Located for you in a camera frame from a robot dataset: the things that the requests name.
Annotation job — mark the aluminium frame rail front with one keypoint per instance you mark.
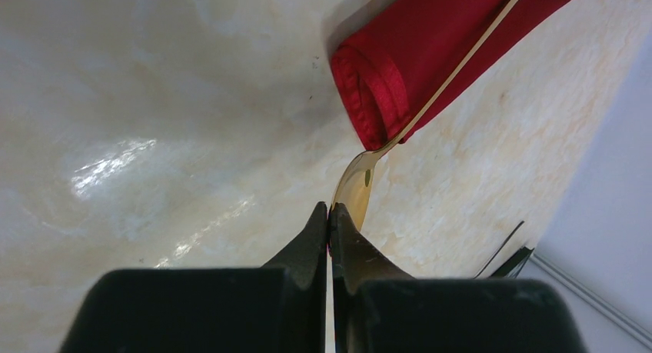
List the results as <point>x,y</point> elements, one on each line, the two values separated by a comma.
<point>603,327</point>

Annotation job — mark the dark metal fork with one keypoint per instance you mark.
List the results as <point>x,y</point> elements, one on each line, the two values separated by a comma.
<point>512,267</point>

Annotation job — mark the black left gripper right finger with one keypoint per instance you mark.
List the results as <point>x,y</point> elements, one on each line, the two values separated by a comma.
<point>378,307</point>

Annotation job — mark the red cloth napkin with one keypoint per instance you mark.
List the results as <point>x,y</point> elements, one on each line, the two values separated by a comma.
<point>411,61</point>

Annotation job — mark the gold spoon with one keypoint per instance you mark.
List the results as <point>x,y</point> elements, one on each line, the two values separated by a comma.
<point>355,185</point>

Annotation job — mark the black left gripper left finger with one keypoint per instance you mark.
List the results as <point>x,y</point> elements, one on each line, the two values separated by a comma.
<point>277,307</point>

